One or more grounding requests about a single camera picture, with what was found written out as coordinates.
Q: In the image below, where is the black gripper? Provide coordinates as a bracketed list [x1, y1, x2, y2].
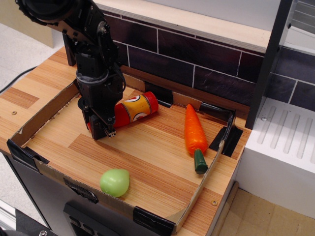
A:
[76, 63, 126, 140]

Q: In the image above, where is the red hot sauce bottle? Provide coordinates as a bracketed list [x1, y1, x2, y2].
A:
[84, 91, 158, 128]

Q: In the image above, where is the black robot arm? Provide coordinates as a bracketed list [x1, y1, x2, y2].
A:
[16, 0, 126, 140]

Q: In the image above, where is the cardboard fence with black tape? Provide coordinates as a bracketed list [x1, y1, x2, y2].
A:
[7, 83, 250, 236]

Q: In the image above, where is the green toy pear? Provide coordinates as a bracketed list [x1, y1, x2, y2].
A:
[99, 169, 130, 198]

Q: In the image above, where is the black toy oven panel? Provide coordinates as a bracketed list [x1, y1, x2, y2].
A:
[63, 202, 138, 236]

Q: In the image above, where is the orange toy carrot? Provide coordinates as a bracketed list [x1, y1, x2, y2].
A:
[184, 104, 208, 175]

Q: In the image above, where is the light wooden shelf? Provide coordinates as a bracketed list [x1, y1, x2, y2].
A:
[95, 0, 271, 53]

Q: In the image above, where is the white toy sink drainboard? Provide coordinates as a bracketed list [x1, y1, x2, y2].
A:
[236, 98, 315, 218]

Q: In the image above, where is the black cable on floor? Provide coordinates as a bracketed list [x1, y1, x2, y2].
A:
[0, 65, 37, 94]

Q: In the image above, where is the black vertical post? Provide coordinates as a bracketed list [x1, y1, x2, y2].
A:
[245, 0, 297, 129]

